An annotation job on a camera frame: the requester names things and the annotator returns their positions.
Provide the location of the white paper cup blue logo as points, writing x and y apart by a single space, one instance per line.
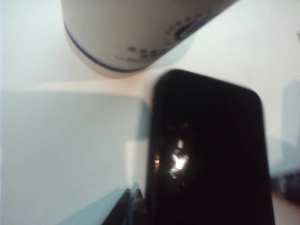
117 35

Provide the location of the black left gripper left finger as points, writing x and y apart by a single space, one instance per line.
124 213

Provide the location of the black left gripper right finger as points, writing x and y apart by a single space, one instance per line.
139 213

